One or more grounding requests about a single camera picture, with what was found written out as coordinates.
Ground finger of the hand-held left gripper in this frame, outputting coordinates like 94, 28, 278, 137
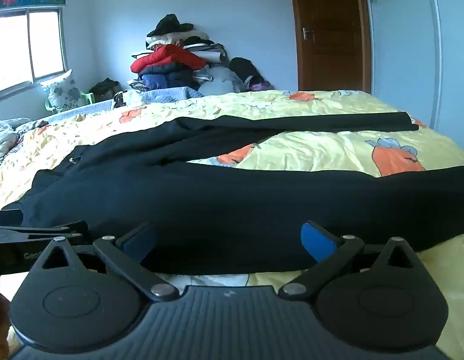
0, 220, 90, 246
0, 209, 24, 227

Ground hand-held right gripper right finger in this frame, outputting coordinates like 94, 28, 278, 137
279, 220, 425, 302

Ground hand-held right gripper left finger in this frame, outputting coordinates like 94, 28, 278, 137
34, 222, 179, 303

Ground black pants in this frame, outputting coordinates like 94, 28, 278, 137
1, 112, 464, 275

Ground grey crumpled quilt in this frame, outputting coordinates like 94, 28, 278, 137
0, 118, 50, 170

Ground yellow floral bedsheet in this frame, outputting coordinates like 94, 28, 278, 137
0, 89, 464, 360

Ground floral pillow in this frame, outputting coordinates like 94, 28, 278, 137
41, 69, 83, 113

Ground green plastic chair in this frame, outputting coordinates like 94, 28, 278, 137
44, 90, 96, 115

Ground blue blanket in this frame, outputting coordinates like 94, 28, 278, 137
141, 86, 205, 104

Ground dark bag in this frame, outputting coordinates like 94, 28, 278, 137
89, 78, 120, 103

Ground navy puffer jacket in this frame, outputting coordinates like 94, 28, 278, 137
137, 64, 203, 91

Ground window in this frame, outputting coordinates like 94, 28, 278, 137
0, 5, 69, 104

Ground grey bag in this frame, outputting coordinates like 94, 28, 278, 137
196, 65, 248, 97

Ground red puffer jacket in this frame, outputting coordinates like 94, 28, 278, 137
130, 44, 209, 74

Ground black backpack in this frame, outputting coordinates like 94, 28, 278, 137
228, 57, 265, 87

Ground stack of white clothes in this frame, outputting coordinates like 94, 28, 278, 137
146, 30, 227, 63

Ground black jacket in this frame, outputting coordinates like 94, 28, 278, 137
146, 13, 195, 38

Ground white wardrobe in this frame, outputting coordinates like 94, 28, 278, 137
361, 0, 464, 148

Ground wooden door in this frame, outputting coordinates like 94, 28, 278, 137
288, 0, 372, 95

